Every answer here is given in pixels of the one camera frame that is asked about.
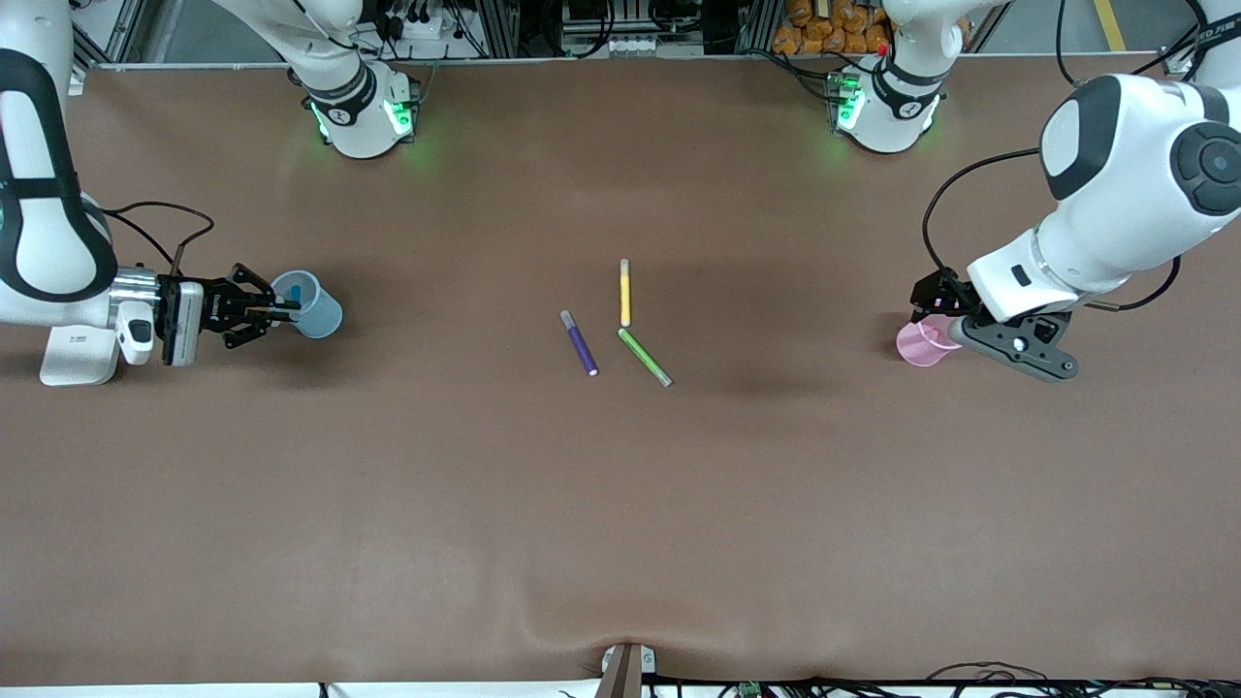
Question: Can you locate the pink plastic cup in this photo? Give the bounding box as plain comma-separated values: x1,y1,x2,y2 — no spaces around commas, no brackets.
896,318,963,368

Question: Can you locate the blue plastic cup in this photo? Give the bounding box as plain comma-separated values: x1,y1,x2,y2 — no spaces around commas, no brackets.
270,270,343,339

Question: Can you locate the orange packaged goods pile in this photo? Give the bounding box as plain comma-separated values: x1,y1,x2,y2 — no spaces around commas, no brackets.
773,0,893,55

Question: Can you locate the green marker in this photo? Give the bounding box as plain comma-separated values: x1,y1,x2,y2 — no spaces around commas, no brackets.
618,328,673,388

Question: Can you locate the purple marker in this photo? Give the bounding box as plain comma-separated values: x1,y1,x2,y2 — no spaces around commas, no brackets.
559,310,599,377

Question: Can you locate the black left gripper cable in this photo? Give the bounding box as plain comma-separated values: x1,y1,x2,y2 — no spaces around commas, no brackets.
921,0,1218,313

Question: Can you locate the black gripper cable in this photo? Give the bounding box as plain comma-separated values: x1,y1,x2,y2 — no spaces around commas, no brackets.
921,0,1218,313
102,202,215,277

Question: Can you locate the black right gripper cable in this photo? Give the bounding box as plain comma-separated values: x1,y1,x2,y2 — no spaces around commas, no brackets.
102,202,215,277

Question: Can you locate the metal table edge bracket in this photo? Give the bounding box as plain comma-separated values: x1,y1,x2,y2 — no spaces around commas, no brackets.
600,644,656,698

